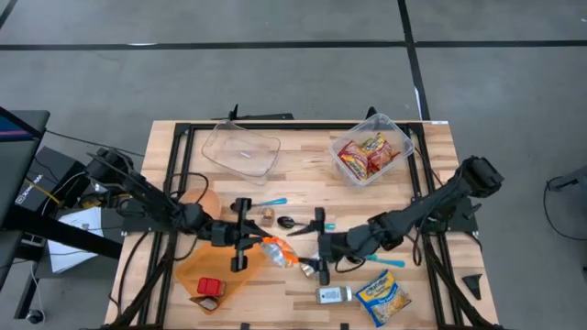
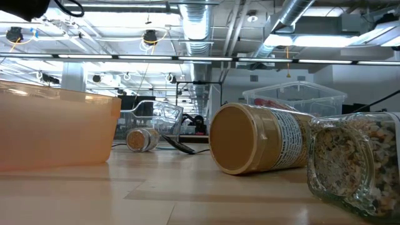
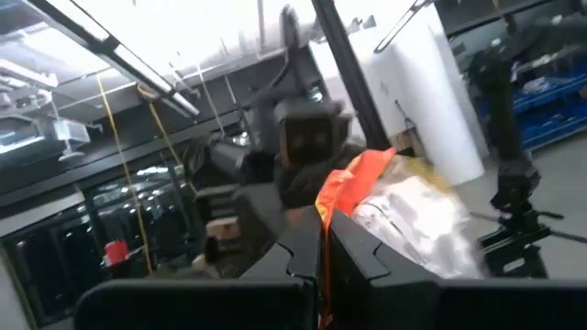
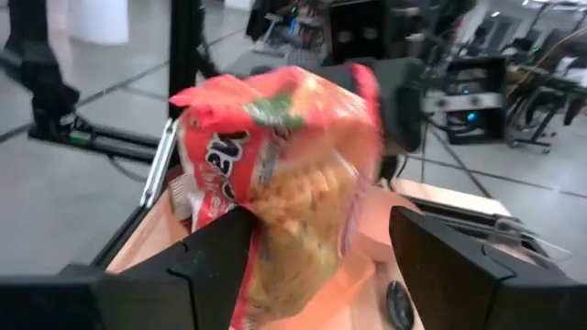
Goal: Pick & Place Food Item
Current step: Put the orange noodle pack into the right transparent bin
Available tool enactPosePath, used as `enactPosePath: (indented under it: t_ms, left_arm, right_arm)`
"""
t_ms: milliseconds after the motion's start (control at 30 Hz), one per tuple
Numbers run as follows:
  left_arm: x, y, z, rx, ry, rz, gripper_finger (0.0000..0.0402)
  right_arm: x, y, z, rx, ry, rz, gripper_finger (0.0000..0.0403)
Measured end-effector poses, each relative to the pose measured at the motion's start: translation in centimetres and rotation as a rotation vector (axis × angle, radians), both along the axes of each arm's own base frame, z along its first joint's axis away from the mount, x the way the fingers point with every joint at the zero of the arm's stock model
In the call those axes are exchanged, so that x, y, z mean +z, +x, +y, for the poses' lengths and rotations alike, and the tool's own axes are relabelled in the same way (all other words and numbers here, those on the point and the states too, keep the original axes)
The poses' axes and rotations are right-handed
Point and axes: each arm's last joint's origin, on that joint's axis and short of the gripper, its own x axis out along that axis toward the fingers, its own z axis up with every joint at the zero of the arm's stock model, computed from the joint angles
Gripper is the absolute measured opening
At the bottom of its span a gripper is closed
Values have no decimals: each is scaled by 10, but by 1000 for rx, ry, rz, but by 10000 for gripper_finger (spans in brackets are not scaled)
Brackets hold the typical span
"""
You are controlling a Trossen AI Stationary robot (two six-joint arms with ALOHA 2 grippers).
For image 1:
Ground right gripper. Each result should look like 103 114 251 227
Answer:
287 206 358 287

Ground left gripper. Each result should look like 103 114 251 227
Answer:
209 197 272 273

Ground orange ramen packet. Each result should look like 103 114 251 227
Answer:
260 236 302 270

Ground black spoon with blue handle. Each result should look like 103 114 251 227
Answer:
276 214 338 231
229 197 289 215
365 254 407 269

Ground small red box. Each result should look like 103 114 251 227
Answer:
196 277 226 297

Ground blue and yellow ramen packet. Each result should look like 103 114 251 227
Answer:
355 269 413 328

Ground yellow and red ramen packet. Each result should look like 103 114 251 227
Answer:
337 139 371 182

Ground silver and red snack packet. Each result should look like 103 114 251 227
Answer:
378 144 402 170

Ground clear plastic food container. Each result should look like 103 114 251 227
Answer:
328 112 416 188

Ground glass seasoning jar white label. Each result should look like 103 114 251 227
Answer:
315 286 354 305

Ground orange square plate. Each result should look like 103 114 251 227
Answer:
173 240 270 315

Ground orange plastic bowl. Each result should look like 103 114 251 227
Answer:
180 187 223 221

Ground clear plastic tray left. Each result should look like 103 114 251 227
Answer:
200 118 282 187

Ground yellow and black device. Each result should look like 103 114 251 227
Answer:
77 194 129 210

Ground white paper sheet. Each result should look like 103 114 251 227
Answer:
47 205 105 275

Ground black computer box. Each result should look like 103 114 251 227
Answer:
13 146 93 216

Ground black monitor with blue screen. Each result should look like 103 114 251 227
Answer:
0 106 51 230

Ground long black camera mount bracket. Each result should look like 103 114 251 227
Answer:
215 104 294 122

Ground black triangular bracket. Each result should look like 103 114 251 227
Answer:
461 273 484 302

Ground black cart frame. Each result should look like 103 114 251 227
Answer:
0 203 124 325

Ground black power cable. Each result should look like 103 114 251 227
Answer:
44 129 146 158

